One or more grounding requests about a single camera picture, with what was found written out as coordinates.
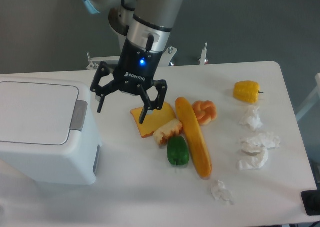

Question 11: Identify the white furniture at right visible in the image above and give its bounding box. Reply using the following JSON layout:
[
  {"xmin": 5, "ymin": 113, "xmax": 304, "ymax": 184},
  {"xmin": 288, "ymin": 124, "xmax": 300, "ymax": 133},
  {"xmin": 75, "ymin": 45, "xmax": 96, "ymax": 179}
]
[{"xmin": 295, "ymin": 73, "xmax": 320, "ymax": 122}]

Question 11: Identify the black device at edge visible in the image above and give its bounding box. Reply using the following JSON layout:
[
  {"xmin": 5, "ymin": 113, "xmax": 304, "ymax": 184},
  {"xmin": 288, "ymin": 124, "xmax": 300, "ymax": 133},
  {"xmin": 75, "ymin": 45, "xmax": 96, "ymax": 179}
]
[{"xmin": 301, "ymin": 190, "xmax": 320, "ymax": 216}]

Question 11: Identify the small crusty bread piece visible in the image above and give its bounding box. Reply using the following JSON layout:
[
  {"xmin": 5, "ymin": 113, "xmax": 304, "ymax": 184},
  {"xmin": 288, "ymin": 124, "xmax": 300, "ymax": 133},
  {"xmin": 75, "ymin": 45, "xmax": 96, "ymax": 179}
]
[{"xmin": 153, "ymin": 118, "xmax": 183, "ymax": 147}]

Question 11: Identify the braided bread roll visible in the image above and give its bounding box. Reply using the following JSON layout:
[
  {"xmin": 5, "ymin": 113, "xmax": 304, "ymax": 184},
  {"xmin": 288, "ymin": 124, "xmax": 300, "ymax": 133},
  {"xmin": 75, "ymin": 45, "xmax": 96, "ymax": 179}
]
[{"xmin": 192, "ymin": 100, "xmax": 218, "ymax": 126}]

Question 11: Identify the crumpled white tissue middle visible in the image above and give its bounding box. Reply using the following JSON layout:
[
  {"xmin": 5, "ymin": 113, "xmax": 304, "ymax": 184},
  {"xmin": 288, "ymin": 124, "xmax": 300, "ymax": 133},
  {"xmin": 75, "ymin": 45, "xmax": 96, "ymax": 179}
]
[{"xmin": 240, "ymin": 132, "xmax": 281, "ymax": 155}]

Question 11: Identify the green bell pepper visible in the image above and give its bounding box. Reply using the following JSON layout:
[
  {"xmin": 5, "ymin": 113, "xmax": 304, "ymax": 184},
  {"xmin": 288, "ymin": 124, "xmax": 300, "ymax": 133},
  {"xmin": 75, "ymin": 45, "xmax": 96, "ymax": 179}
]
[{"xmin": 167, "ymin": 136, "xmax": 190, "ymax": 166}]

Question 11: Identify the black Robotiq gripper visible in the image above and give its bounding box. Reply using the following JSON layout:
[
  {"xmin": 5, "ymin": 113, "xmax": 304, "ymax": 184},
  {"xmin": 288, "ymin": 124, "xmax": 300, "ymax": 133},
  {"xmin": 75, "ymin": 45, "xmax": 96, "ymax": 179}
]
[{"xmin": 90, "ymin": 38, "xmax": 167, "ymax": 124}]

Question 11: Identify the white trash can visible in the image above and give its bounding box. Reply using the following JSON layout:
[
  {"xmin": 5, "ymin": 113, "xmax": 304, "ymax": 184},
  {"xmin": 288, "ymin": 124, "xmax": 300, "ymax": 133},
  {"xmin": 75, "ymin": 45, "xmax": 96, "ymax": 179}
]
[{"xmin": 0, "ymin": 76, "xmax": 102, "ymax": 185}]

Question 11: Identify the toast bread slice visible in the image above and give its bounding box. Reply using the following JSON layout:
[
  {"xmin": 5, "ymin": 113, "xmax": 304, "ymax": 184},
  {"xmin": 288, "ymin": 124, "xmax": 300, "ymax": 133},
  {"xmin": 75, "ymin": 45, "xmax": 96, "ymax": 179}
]
[{"xmin": 130, "ymin": 102, "xmax": 176, "ymax": 139}]

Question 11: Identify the crumpled white tissue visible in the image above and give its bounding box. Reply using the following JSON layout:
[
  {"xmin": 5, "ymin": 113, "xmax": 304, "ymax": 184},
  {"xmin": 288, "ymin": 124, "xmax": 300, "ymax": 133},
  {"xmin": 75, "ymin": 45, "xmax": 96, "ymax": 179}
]
[
  {"xmin": 239, "ymin": 106, "xmax": 263, "ymax": 132},
  {"xmin": 240, "ymin": 132, "xmax": 281, "ymax": 155},
  {"xmin": 210, "ymin": 180, "xmax": 235, "ymax": 205},
  {"xmin": 236, "ymin": 148, "xmax": 269, "ymax": 171}
]

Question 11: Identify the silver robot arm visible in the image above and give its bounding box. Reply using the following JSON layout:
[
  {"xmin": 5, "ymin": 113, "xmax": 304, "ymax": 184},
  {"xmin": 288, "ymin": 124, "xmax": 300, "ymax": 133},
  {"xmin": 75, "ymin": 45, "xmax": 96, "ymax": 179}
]
[{"xmin": 82, "ymin": 0, "xmax": 183, "ymax": 123}]

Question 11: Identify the long baguette bread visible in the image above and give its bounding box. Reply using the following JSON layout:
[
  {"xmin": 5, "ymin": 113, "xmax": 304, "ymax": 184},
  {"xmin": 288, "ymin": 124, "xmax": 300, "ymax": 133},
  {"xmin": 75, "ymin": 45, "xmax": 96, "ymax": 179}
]
[{"xmin": 175, "ymin": 97, "xmax": 213, "ymax": 179}]

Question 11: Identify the crumpled white tissue top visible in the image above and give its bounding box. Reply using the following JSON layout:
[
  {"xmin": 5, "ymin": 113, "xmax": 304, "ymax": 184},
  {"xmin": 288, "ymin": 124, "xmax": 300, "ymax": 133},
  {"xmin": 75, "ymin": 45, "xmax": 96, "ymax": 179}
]
[{"xmin": 239, "ymin": 106, "xmax": 263, "ymax": 132}]

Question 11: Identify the yellow bell pepper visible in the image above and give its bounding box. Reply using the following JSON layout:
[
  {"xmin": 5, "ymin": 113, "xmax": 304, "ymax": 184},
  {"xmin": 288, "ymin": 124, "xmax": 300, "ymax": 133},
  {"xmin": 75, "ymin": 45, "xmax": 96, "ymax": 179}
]
[{"xmin": 233, "ymin": 80, "xmax": 264, "ymax": 104}]

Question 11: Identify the crumpled white tissue lower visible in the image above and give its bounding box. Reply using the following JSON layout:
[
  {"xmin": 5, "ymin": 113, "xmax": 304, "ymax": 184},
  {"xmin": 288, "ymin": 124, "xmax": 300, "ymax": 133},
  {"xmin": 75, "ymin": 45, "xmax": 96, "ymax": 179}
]
[{"xmin": 236, "ymin": 148, "xmax": 269, "ymax": 171}]

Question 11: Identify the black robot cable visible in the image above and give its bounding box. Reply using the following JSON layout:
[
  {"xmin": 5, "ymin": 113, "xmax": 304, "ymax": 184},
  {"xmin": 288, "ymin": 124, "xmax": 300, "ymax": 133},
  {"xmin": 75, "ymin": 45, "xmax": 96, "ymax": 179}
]
[{"xmin": 145, "ymin": 34, "xmax": 155, "ymax": 53}]

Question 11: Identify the crumpled white tissue bottom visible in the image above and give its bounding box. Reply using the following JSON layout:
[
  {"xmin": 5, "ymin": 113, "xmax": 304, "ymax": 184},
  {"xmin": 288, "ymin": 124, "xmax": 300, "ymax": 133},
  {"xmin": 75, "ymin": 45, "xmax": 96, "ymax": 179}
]
[{"xmin": 210, "ymin": 180, "xmax": 235, "ymax": 205}]

